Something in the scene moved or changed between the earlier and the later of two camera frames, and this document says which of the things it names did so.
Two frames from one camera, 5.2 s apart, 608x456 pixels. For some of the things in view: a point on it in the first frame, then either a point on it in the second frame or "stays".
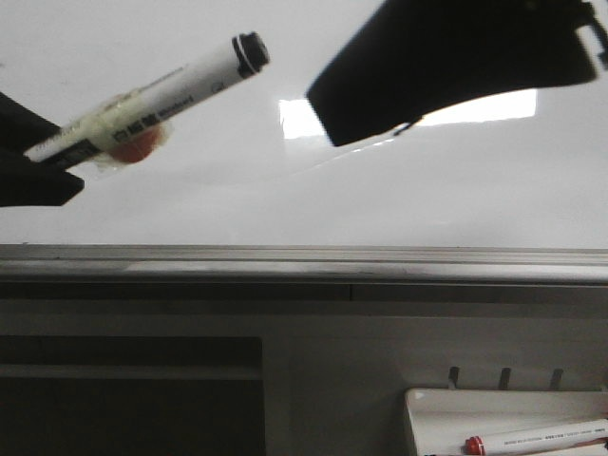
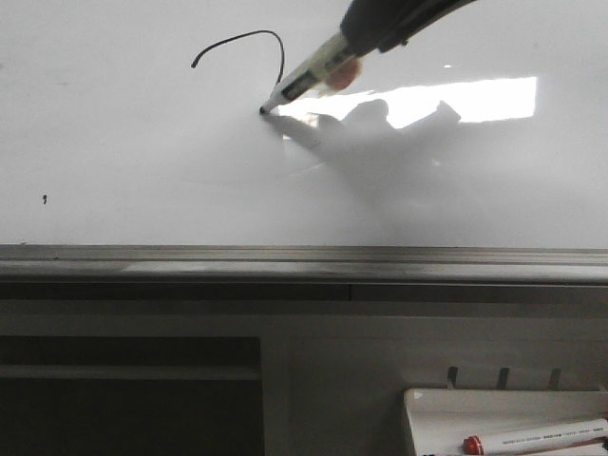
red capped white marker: [536, 439] stays
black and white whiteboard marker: [132, 124] -> [311, 75]
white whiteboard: [246, 186] stays
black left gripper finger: [412, 58] -> [382, 25]
